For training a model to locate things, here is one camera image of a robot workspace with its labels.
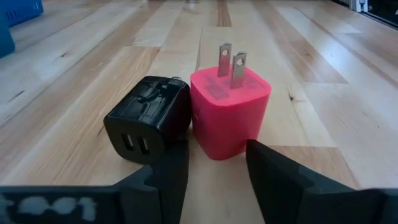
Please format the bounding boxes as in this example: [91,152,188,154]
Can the teal plastic bin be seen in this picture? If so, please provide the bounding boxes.
[0,5,16,59]

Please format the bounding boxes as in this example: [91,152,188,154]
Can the blue plastic basket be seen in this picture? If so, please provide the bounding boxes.
[2,0,45,27]

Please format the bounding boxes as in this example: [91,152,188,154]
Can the black aluminium table frame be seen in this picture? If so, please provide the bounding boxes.
[330,0,398,29]

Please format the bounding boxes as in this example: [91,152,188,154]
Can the black dual USB charger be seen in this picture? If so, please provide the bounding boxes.
[103,75,192,166]

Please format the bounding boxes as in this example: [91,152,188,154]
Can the pink USB wall charger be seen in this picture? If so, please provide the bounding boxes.
[190,42,272,161]

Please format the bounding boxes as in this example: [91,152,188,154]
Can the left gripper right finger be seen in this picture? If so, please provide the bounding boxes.
[246,139,362,224]

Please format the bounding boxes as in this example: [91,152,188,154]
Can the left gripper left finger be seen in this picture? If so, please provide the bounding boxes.
[119,139,190,224]

